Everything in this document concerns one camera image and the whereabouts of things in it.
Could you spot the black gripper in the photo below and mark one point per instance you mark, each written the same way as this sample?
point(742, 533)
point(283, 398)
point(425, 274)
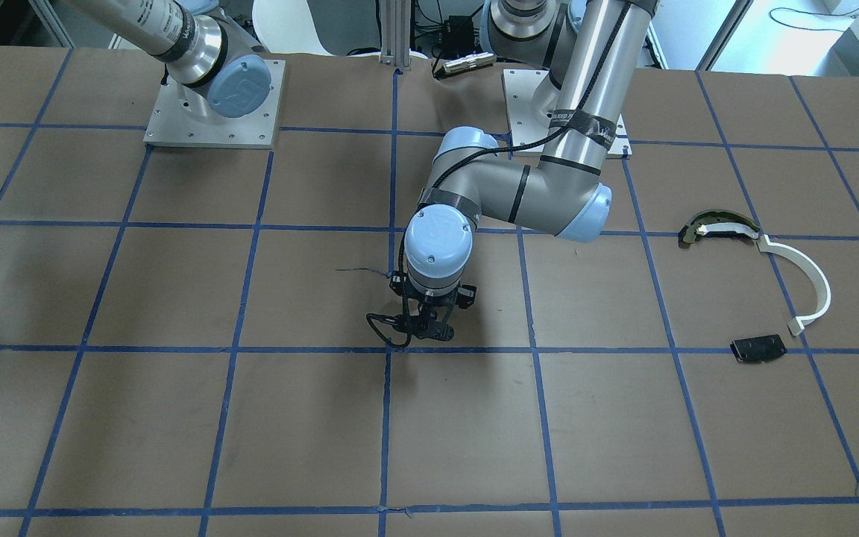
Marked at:
point(464, 297)

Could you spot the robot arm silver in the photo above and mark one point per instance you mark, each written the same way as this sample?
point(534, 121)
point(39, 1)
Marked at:
point(201, 47)
point(589, 50)

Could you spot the green brake shoe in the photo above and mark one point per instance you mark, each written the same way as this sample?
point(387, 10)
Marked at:
point(717, 223)

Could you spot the black brake pad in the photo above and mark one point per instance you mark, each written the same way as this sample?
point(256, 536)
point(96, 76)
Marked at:
point(758, 349)

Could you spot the aluminium frame post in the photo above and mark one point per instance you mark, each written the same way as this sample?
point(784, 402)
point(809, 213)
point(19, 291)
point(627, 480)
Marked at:
point(395, 25)

